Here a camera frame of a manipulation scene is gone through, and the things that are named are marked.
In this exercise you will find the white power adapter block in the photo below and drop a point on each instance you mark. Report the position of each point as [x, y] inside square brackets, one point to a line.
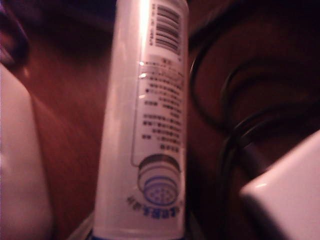
[287, 195]

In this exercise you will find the white rounded plastic object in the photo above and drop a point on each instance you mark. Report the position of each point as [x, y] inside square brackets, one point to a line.
[20, 162]

